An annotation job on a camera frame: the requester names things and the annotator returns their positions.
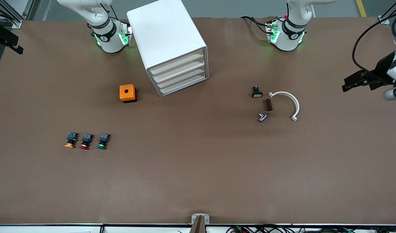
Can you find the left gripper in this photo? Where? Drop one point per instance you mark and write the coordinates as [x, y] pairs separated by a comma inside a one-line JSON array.
[[381, 70]]

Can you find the yellow push button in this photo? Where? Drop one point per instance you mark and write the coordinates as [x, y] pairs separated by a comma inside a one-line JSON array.
[[70, 140]]

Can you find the white plastic drawer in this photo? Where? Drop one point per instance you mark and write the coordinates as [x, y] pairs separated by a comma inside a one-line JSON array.
[[178, 70], [180, 78], [182, 84], [177, 63]]

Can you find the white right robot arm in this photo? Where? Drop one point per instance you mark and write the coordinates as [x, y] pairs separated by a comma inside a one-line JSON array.
[[107, 38]]

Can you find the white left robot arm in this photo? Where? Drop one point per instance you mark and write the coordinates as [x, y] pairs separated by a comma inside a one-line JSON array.
[[290, 35]]

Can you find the red push button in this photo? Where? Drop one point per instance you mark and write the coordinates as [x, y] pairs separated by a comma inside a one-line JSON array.
[[85, 141]]

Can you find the green push button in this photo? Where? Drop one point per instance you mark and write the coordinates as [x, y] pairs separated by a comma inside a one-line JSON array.
[[103, 141]]

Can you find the white drawer cabinet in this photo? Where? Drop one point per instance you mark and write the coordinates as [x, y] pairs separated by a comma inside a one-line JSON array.
[[165, 32]]

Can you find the brown terminal block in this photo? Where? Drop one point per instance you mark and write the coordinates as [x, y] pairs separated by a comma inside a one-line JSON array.
[[268, 104]]

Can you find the brown table cover sheet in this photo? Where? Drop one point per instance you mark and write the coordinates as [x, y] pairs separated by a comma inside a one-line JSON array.
[[198, 168]]

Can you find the aluminium frame profile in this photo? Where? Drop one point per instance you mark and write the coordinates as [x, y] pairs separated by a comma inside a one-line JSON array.
[[15, 22], [384, 21]]

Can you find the white curved plastic bracket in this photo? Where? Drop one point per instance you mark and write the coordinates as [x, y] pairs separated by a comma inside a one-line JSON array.
[[283, 93]]

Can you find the black switch white face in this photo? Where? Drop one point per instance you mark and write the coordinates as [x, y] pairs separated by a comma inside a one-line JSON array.
[[257, 92]]

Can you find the silver key switch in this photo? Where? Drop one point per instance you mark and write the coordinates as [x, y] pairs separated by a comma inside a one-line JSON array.
[[262, 116]]

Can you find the orange button enclosure box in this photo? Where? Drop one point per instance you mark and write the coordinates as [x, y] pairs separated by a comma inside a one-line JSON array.
[[127, 93]]

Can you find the grey metal bracket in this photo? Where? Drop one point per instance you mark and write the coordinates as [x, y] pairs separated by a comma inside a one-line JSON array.
[[194, 219]]

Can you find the brown camera stand post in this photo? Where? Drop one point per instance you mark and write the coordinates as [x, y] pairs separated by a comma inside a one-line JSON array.
[[199, 226]]

